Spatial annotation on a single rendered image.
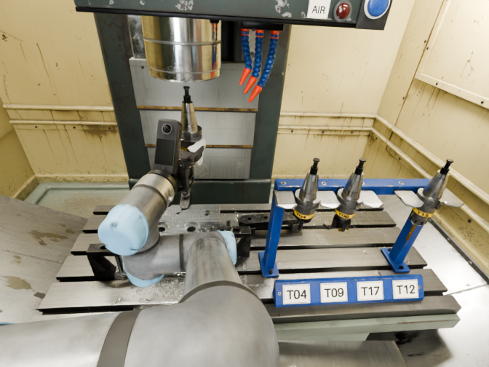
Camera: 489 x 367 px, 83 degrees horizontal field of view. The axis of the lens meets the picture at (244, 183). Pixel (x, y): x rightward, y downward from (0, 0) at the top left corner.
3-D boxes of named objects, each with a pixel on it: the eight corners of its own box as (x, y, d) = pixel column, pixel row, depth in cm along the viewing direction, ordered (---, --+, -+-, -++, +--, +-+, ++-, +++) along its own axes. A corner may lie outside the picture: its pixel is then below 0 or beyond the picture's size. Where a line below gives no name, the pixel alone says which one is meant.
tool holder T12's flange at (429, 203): (433, 196, 75) (437, 188, 74) (445, 210, 70) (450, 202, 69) (410, 194, 75) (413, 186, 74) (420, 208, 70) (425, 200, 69)
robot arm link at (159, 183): (126, 181, 51) (167, 187, 50) (138, 168, 55) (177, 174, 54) (134, 212, 56) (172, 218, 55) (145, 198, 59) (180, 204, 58)
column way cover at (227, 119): (252, 180, 130) (261, 65, 101) (148, 180, 125) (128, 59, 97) (250, 175, 134) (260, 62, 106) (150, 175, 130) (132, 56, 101)
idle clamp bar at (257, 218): (306, 231, 104) (309, 218, 100) (239, 237, 99) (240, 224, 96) (301, 223, 108) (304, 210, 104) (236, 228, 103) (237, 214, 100)
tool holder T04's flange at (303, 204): (316, 196, 72) (318, 188, 70) (320, 212, 67) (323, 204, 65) (292, 195, 72) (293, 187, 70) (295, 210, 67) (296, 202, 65)
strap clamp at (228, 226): (249, 256, 92) (252, 223, 84) (209, 258, 91) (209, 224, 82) (248, 249, 95) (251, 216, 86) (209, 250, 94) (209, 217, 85)
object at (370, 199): (386, 209, 68) (386, 206, 67) (365, 209, 67) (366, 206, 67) (372, 192, 73) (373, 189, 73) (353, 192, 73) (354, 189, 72)
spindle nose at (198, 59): (224, 68, 68) (225, 11, 61) (217, 85, 55) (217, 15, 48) (159, 64, 68) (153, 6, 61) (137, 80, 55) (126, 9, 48)
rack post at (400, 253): (410, 272, 91) (453, 202, 74) (394, 272, 90) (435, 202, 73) (394, 249, 99) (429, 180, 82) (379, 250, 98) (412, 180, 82)
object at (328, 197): (343, 209, 67) (343, 207, 66) (321, 210, 66) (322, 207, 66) (332, 192, 72) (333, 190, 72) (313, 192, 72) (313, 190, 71)
